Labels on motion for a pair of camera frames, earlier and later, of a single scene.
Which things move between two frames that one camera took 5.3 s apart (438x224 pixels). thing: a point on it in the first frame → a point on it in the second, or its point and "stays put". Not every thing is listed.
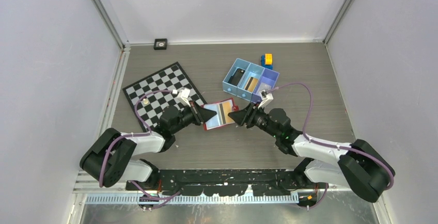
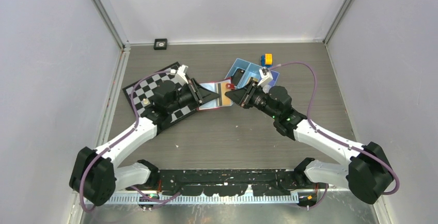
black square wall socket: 160,44 stays put
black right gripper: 246,115 → 243,96
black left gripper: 200,115 → 201,94
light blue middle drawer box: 249,81 stays put
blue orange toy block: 267,61 stays put
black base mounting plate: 232,182 stays put
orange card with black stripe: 224,109 → 223,100
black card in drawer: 235,79 stays put
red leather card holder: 222,108 → 213,86
